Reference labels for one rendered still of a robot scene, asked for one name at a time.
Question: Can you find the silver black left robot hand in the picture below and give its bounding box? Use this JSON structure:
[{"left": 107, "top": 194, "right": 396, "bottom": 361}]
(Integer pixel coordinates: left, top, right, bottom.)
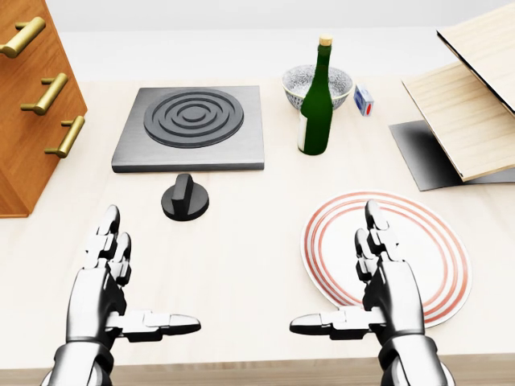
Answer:
[{"left": 65, "top": 204, "right": 202, "bottom": 343}]

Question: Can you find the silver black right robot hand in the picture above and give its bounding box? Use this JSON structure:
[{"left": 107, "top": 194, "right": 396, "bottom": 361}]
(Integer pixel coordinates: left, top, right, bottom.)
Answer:
[{"left": 289, "top": 199, "right": 426, "bottom": 347}]

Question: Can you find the round black stove knob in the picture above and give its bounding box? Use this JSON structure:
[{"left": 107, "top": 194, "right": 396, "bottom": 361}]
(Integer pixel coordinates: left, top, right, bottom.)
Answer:
[{"left": 160, "top": 173, "right": 211, "bottom": 222}]

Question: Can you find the flat dark stove plate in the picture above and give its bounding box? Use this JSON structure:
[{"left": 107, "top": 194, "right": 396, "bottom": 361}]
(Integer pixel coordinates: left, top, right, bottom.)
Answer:
[{"left": 111, "top": 84, "right": 266, "bottom": 175}]

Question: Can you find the white plate with red rings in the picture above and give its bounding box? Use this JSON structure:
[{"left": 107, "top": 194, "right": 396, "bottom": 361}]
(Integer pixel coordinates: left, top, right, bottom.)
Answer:
[{"left": 300, "top": 190, "right": 472, "bottom": 328}]

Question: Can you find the wooden cabinet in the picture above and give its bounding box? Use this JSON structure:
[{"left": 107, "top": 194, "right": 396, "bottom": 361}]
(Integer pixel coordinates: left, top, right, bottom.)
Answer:
[{"left": 0, "top": 0, "right": 89, "bottom": 219}]

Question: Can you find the pale wood board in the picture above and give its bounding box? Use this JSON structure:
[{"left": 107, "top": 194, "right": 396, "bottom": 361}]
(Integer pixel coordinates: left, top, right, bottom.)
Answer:
[
  {"left": 401, "top": 60, "right": 515, "bottom": 183},
  {"left": 436, "top": 6, "right": 515, "bottom": 116}
]

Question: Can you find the green glass bottle with cork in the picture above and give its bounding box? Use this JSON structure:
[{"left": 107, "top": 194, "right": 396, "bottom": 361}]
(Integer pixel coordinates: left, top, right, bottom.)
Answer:
[{"left": 296, "top": 35, "right": 336, "bottom": 157}]

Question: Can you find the small blue white box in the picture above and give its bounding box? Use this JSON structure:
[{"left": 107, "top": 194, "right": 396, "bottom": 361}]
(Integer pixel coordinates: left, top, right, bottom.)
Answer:
[{"left": 353, "top": 83, "right": 376, "bottom": 117}]

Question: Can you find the patterned grey white bowl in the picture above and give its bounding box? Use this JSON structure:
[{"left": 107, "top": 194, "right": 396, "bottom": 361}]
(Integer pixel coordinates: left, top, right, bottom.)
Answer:
[{"left": 281, "top": 64, "right": 354, "bottom": 112}]

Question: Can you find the brass drawer handle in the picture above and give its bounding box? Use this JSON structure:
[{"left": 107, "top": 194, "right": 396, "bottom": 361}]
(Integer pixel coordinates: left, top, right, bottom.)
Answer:
[
  {"left": 43, "top": 115, "right": 86, "bottom": 159},
  {"left": 0, "top": 16, "right": 47, "bottom": 60},
  {"left": 20, "top": 72, "right": 69, "bottom": 117}
]

